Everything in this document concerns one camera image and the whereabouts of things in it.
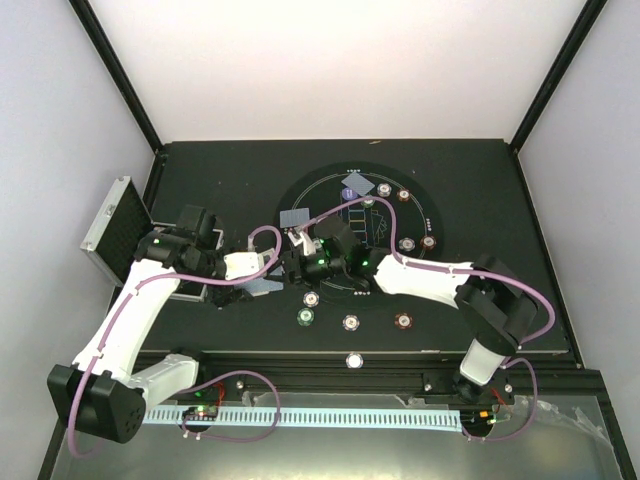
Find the blue playing card deck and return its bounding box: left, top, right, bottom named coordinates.
left=242, top=276, right=284, bottom=297

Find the blue poker chip stack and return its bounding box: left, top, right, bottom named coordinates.
left=342, top=315, right=360, bottom=332

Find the purple round blind button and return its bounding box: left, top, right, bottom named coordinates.
left=341, top=187, right=358, bottom=201

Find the green poker chip stack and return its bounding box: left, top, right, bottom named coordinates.
left=296, top=308, right=315, bottom=327

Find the dealt blue card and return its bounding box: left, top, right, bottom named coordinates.
left=341, top=172, right=375, bottom=197
left=279, top=208, right=310, bottom=229

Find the dealt blue card top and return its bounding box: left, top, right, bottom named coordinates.
left=341, top=172, right=375, bottom=197

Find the red poker chip stack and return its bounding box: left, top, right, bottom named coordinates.
left=394, top=313, right=413, bottom=330

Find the red chip mat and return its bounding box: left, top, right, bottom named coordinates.
left=421, top=235, right=437, bottom=251
left=397, top=188, right=411, bottom=202

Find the red chip mat top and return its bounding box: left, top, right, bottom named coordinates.
left=397, top=188, right=411, bottom=202

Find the white chip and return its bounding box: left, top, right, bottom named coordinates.
left=345, top=352, right=364, bottom=369

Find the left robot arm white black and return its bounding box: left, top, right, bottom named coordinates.
left=47, top=205, right=264, bottom=444

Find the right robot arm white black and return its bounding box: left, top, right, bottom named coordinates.
left=281, top=215, right=538, bottom=403

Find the round black poker mat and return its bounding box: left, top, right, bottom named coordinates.
left=276, top=162, right=445, bottom=309

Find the aluminium poker chip case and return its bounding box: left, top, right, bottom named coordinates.
left=81, top=176, right=224, bottom=288

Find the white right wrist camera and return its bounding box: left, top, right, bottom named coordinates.
left=287, top=228, right=316, bottom=257

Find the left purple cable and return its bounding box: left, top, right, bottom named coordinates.
left=66, top=225, right=284, bottom=459

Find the purple cable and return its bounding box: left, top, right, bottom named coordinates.
left=66, top=225, right=284, bottom=459
left=309, top=195, right=556, bottom=444

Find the white slotted cable duct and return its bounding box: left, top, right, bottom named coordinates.
left=143, top=405, right=462, bottom=433

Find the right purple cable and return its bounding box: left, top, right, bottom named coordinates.
left=309, top=195, right=556, bottom=444

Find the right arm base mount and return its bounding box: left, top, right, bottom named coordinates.
left=422, top=368, right=515, bottom=438

